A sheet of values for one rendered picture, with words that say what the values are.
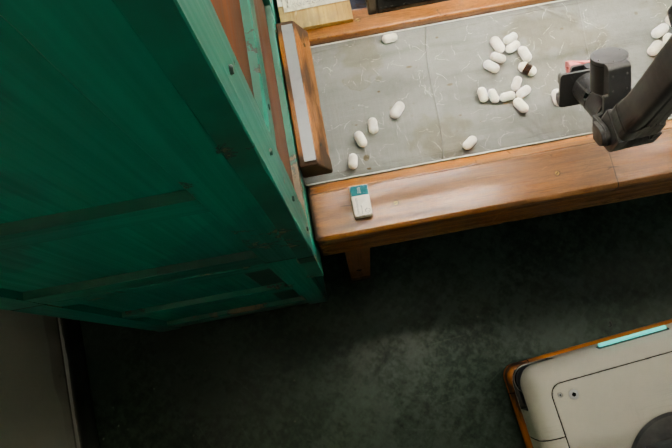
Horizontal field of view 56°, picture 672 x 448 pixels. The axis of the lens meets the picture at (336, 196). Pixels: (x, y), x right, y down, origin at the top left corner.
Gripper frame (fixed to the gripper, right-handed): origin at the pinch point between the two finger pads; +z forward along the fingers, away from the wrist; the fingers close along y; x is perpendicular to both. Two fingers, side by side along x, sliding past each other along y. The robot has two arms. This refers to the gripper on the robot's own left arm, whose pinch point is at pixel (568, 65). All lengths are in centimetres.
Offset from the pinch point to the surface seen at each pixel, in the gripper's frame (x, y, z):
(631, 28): 0.9, -18.1, 12.7
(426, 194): 15.9, 30.8, -10.8
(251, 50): -29, 53, -36
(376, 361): 93, 47, 15
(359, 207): 14.5, 43.9, -12.7
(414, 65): 0.0, 27.3, 12.6
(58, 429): 78, 133, -1
